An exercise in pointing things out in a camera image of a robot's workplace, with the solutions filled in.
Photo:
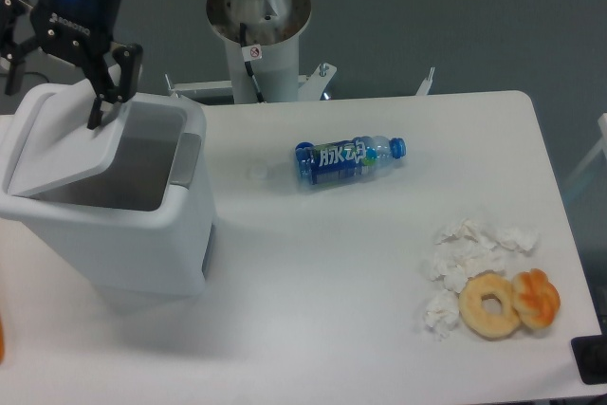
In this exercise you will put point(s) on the orange object at edge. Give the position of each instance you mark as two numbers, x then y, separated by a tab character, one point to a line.
2	342

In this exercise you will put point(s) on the orange twisted bread bun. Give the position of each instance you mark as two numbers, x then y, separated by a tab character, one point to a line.
535	299

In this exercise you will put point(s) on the blue plastic drink bottle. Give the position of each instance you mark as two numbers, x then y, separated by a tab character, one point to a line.
345	160

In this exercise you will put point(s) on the large crumpled white tissue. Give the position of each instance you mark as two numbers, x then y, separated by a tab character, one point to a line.
468	248

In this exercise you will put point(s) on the white trash can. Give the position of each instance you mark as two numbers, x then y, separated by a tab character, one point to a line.
128	204

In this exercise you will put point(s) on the black device at corner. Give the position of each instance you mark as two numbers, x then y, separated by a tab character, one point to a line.
590	356

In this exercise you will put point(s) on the white frame at right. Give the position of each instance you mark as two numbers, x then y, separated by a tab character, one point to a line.
587	169

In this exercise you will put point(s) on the small crumpled white tissue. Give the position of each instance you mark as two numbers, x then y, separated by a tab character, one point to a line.
441	315

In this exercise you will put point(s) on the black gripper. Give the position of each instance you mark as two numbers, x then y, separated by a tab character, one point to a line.
79	32

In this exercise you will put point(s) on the plain ring donut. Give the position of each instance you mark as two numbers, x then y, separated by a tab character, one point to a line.
485	306

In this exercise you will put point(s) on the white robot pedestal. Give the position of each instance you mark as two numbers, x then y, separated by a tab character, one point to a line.
262	44

